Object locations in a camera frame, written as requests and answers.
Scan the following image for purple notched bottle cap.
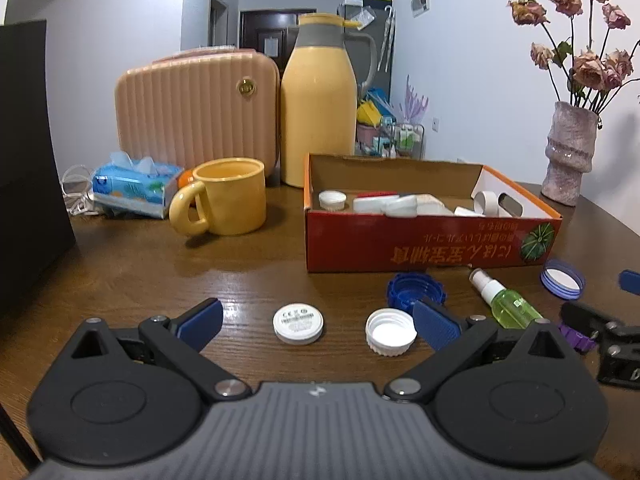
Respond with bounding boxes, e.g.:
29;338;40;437
557;322;598;355

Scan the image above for purple feather decoration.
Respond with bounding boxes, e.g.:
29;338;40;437
402;75;431;121

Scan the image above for dark brown door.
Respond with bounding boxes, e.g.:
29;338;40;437
239;9;316;58

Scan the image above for wire rolling cart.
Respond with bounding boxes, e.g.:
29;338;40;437
380;117;426;160

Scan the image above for green spray bottle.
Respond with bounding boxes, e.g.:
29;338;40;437
469;268;545;330

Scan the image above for orange cardboard box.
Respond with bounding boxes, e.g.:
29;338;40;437
303;153;563;274

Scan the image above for yellow ceramic mug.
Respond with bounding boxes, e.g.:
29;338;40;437
169;157;267;238

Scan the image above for yellow thermos jug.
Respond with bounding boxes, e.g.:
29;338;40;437
280;12;377;189

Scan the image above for black monitor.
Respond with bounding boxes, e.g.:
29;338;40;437
0;19;77;311

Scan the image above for red lint brush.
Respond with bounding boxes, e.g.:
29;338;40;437
352;191;401;213

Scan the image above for white jar lid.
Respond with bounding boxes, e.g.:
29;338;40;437
273;303;325;345

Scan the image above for white tape roll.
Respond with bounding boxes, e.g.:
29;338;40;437
472;190;498;216

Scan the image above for white folded umbrella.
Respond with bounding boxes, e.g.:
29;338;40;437
382;6;397;73

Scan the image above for dried rose bouquet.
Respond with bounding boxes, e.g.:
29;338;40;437
506;0;635;116

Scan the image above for blue notched bottle cap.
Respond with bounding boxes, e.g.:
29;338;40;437
386;272;446;313

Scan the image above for lavender ring lid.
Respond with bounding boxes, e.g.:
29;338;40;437
540;259;587;295

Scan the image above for pink ribbed suitcase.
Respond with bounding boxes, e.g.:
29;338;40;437
114;47;281;186

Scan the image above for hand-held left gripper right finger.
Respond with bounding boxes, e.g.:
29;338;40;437
384;296;571;403

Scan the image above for blue tissue pack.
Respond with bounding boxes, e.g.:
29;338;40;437
91;151;185;220

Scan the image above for white ribbed bottle cap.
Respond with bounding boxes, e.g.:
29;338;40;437
365;308;418;357

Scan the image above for white cables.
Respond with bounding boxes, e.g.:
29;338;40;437
61;164;102;217

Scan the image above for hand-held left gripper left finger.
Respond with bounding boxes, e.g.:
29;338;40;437
70;298;252;403

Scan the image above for grey refrigerator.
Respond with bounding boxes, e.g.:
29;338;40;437
337;2;396;91

